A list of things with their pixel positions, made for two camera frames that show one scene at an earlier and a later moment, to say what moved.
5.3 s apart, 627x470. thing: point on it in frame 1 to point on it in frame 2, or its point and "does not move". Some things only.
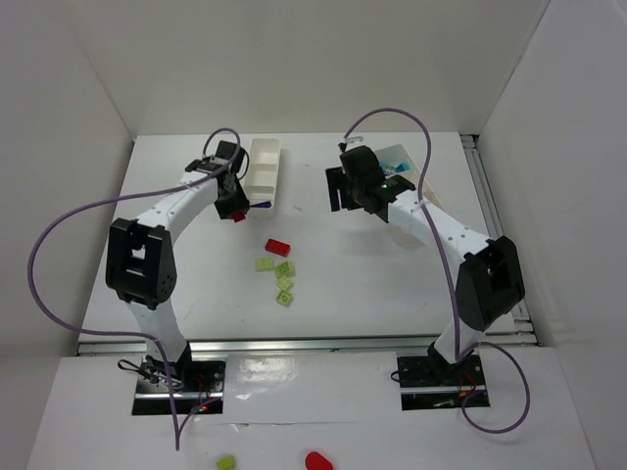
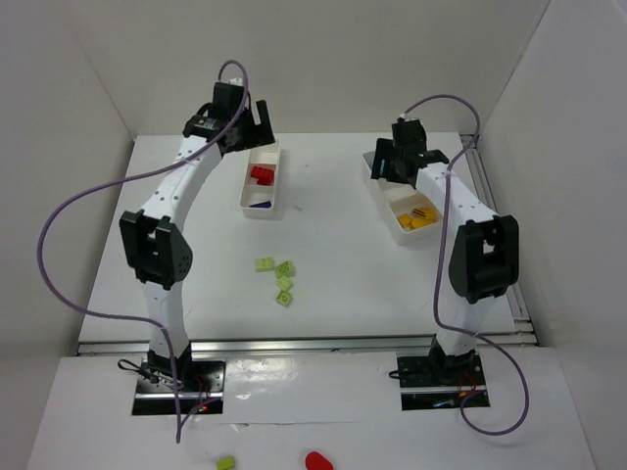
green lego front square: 284,298 does not move
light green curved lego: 265,264 does not move
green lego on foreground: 225,463 does not move
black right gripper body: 336,188 to 387,164
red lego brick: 277,247 to 264,177
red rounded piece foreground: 316,461 does not move
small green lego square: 284,282 does not move
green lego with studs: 285,269 does not move
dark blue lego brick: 263,205 does not move
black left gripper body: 231,206 to 254,138
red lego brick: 238,215 to 263,174
